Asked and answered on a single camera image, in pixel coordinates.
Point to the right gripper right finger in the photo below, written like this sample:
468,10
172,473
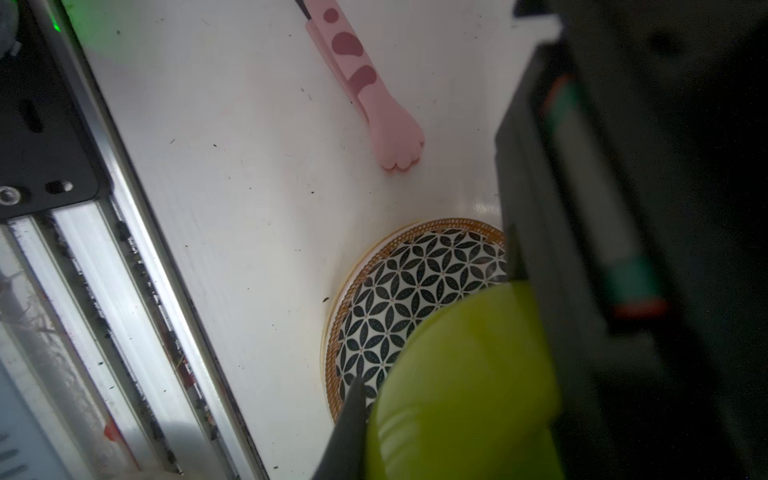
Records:
530,203

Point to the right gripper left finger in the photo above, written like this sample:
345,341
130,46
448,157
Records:
344,454

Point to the lime green bowl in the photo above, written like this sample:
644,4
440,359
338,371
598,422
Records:
472,395

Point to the white patterned plate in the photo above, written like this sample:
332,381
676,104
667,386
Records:
405,278

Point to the pink cat paw knife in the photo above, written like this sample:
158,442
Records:
396,137

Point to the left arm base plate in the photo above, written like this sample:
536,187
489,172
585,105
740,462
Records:
48,156

